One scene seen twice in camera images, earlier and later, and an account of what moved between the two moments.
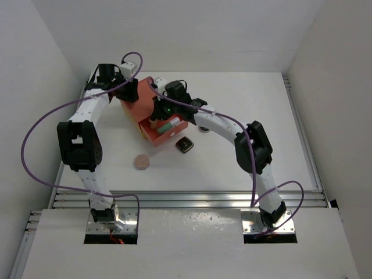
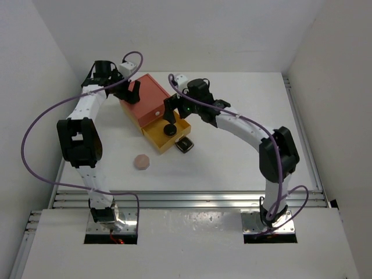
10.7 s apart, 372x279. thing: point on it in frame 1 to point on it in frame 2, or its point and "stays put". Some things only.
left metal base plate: [128, 216] stays put
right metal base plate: [252, 223] stays put
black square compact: [184, 144] stays put
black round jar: [204, 129] to [170, 129]
